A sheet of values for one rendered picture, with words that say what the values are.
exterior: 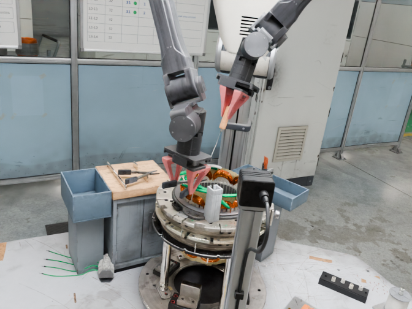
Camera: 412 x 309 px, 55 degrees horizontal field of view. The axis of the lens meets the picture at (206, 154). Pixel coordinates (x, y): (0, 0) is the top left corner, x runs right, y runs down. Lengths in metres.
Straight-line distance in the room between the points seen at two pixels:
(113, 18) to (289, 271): 2.31
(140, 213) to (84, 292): 0.27
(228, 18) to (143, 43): 1.89
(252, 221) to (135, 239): 0.77
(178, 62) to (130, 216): 0.53
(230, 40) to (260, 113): 1.94
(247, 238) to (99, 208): 0.68
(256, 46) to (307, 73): 2.55
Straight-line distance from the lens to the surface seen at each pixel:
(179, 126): 0.83
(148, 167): 1.32
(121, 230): 1.24
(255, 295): 1.26
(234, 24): 1.40
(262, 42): 0.95
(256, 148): 3.40
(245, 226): 0.55
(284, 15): 1.01
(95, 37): 3.14
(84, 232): 1.24
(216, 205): 0.97
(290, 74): 3.36
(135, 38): 3.21
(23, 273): 1.36
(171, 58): 0.89
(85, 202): 1.16
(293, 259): 1.48
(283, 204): 1.26
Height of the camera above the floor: 1.61
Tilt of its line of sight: 22 degrees down
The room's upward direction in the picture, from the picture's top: 7 degrees clockwise
